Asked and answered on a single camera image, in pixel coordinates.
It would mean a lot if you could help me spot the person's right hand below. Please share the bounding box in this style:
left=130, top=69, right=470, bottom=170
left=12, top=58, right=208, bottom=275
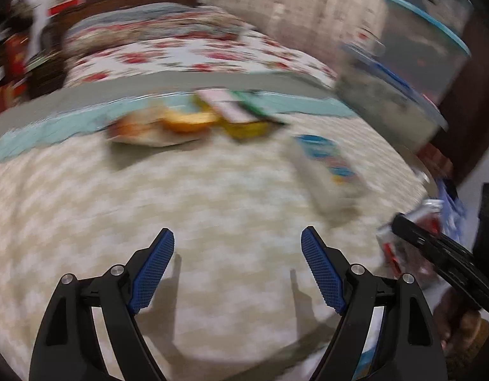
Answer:
left=433, top=288, right=489, bottom=360

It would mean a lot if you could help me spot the white blue milk carton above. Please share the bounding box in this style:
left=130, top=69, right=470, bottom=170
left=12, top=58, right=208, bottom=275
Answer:
left=287, top=134, right=368, bottom=216

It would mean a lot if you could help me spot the red orange snack bag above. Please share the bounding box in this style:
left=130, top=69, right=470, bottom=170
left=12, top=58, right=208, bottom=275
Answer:
left=417, top=143, right=453, bottom=178

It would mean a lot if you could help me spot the green white carton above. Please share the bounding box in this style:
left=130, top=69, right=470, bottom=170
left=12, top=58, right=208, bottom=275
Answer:
left=231, top=90, right=288, bottom=126

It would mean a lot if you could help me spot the yellow box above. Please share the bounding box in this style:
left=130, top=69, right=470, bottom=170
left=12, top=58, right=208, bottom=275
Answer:
left=193, top=88, right=286, bottom=141

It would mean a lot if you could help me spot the floral quilt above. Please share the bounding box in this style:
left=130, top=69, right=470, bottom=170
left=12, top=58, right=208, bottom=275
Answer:
left=62, top=3, right=336, bottom=87

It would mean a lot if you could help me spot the chevron beige bed blanket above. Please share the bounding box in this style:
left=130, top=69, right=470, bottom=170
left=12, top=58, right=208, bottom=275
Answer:
left=0, top=79, right=424, bottom=380

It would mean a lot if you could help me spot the dark wooden headboard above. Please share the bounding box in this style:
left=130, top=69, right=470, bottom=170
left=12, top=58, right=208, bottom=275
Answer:
left=25, top=0, right=201, bottom=99

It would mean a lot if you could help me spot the beige patterned curtain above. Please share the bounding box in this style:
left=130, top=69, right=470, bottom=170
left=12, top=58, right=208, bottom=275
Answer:
left=207, top=0, right=386, bottom=67

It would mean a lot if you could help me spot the teal rimmed storage bin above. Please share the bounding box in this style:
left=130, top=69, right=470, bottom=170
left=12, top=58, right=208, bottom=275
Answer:
left=380, top=0, right=473, bottom=104

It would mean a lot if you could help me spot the orange snack wrapper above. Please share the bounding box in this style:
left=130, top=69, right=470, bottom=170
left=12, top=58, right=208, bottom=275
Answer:
left=105, top=106, right=219, bottom=148

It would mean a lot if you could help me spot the clear storage bin blue handle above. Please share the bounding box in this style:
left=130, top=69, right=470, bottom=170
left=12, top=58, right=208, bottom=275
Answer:
left=334, top=44, right=449, bottom=152

